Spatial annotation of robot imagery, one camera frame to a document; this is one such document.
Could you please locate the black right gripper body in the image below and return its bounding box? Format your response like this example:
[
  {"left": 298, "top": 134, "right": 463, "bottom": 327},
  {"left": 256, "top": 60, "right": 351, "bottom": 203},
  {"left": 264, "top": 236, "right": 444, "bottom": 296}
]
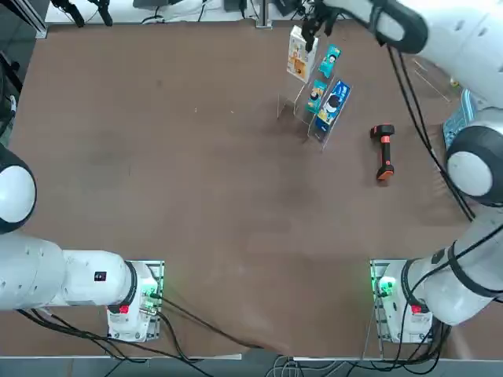
[{"left": 309, "top": 0, "right": 338, "bottom": 19}]

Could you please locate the white orange cookie box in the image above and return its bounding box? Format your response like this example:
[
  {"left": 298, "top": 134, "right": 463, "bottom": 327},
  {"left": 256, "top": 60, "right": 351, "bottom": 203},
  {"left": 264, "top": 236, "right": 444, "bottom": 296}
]
[{"left": 285, "top": 25, "right": 320, "bottom": 84}]

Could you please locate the black orange barcode scanner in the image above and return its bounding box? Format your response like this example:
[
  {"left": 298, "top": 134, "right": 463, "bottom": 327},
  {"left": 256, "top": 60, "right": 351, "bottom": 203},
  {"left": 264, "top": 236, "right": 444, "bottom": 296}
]
[{"left": 369, "top": 124, "right": 396, "bottom": 183}]

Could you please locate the blue plastic shopping basket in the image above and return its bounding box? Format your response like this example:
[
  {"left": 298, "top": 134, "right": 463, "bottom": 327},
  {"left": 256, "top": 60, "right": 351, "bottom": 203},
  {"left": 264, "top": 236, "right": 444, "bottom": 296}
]
[{"left": 442, "top": 88, "right": 479, "bottom": 150}]

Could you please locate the teal snack packet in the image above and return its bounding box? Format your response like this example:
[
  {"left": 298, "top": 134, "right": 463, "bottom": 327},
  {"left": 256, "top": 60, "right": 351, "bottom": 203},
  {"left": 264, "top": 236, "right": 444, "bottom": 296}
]
[
  {"left": 317, "top": 43, "right": 343, "bottom": 79},
  {"left": 305, "top": 79, "right": 329, "bottom": 115}
]

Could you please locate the clear acrylic tiered shelf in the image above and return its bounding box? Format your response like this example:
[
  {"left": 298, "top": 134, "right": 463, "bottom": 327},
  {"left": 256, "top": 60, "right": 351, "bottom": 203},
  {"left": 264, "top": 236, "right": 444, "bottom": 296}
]
[
  {"left": 410, "top": 57, "right": 457, "bottom": 104},
  {"left": 277, "top": 23, "right": 354, "bottom": 151}
]

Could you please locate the blue Oreo cookie box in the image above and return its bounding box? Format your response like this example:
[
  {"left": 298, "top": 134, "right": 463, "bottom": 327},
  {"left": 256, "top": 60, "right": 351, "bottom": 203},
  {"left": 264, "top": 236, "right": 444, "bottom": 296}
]
[{"left": 314, "top": 80, "right": 353, "bottom": 134}]

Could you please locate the black tripod stand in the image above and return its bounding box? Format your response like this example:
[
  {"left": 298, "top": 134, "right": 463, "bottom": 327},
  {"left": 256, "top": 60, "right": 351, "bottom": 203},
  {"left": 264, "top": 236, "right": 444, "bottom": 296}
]
[{"left": 0, "top": 49, "right": 25, "bottom": 137}]

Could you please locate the aluminium frame profile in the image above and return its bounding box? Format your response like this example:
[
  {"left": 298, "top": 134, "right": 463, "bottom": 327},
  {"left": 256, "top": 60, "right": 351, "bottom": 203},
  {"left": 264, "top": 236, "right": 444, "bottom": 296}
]
[{"left": 11, "top": 0, "right": 50, "bottom": 39}]

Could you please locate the aluminium stand post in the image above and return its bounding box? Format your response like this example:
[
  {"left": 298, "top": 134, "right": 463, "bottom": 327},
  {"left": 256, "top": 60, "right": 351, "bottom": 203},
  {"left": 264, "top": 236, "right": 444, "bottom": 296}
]
[{"left": 255, "top": 0, "right": 275, "bottom": 30}]

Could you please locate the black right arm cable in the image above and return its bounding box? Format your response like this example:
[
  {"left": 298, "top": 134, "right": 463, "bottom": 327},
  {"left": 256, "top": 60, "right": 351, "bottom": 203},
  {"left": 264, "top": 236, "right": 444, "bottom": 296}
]
[{"left": 387, "top": 42, "right": 476, "bottom": 221}]

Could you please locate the black table cable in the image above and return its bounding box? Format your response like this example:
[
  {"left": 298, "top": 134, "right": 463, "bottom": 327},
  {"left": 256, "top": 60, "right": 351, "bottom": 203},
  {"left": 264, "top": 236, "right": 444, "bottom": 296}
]
[{"left": 155, "top": 294, "right": 284, "bottom": 354}]

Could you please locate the black cable bundle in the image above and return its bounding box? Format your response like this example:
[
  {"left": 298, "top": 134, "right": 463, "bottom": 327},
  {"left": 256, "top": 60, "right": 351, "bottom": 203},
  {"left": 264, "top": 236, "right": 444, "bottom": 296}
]
[{"left": 17, "top": 308, "right": 205, "bottom": 362}]

